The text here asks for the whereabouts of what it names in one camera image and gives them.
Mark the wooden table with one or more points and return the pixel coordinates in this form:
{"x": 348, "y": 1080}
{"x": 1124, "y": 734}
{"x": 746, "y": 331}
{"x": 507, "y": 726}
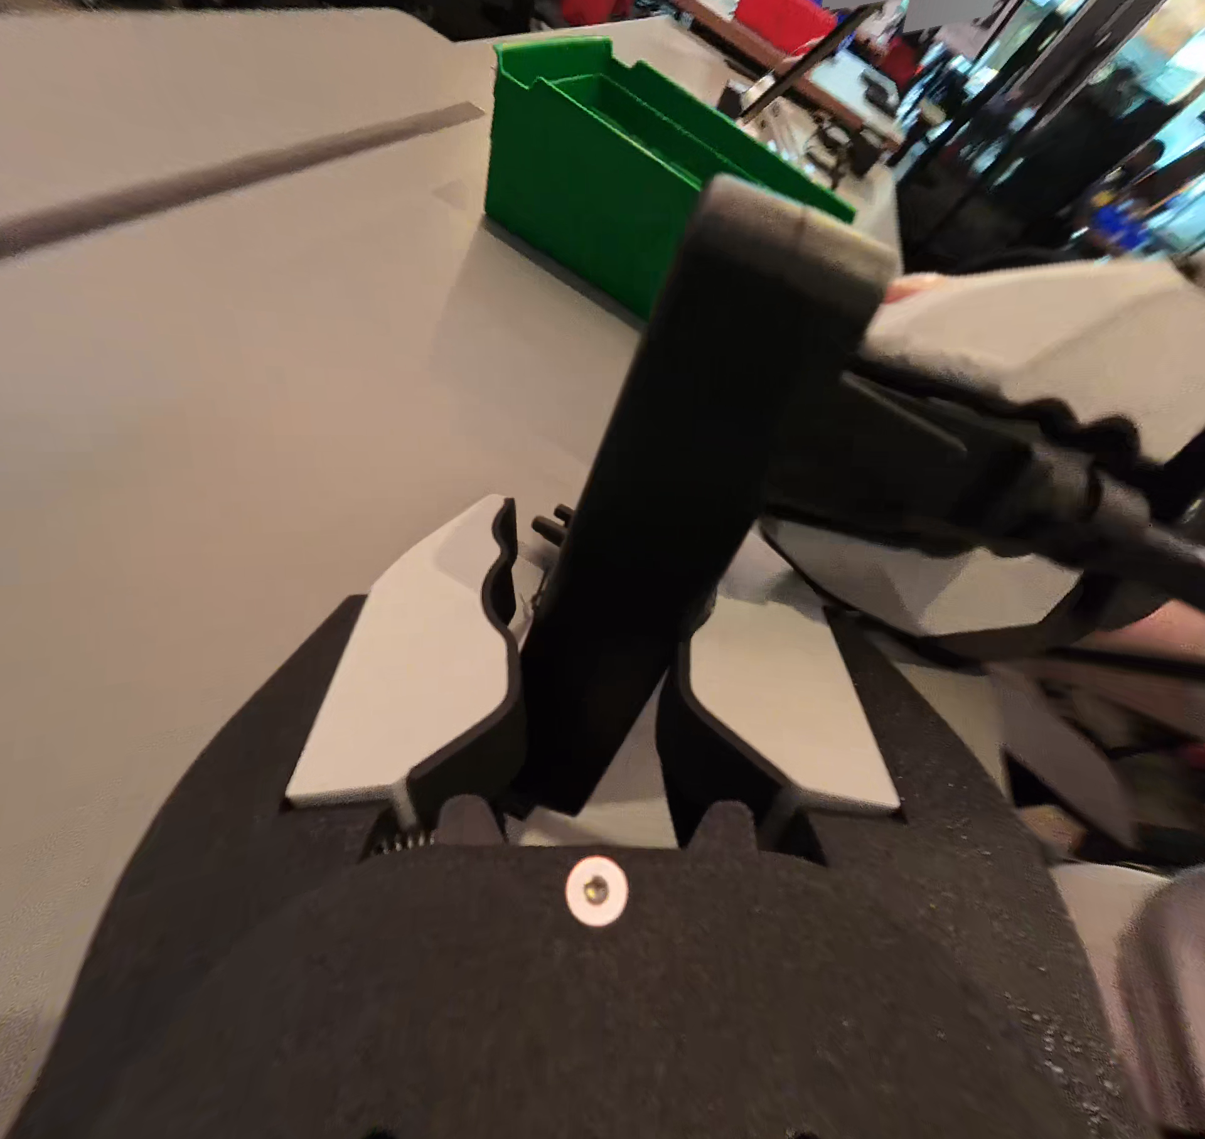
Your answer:
{"x": 847, "y": 89}

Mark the black power plug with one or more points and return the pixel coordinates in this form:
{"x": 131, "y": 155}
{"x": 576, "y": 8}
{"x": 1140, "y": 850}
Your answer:
{"x": 894, "y": 461}

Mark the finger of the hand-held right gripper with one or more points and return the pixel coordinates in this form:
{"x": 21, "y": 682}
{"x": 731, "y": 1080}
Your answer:
{"x": 903, "y": 593}
{"x": 1036, "y": 339}

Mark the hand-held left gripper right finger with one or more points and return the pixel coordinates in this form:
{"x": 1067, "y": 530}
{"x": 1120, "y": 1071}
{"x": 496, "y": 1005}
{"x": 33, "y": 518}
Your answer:
{"x": 781, "y": 715}

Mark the black pronged plug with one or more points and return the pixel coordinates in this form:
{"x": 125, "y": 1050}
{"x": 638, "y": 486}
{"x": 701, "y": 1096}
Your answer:
{"x": 544, "y": 528}

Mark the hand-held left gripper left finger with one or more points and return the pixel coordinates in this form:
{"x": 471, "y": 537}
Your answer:
{"x": 395, "y": 688}

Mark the black power strip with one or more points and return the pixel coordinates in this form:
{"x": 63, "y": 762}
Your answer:
{"x": 678, "y": 499}

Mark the green plastic bin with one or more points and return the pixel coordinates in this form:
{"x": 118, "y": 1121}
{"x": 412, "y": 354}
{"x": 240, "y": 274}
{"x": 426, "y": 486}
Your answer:
{"x": 565, "y": 197}

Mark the black boom pole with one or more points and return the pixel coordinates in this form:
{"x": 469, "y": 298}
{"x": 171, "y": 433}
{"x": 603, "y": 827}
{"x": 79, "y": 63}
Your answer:
{"x": 810, "y": 56}

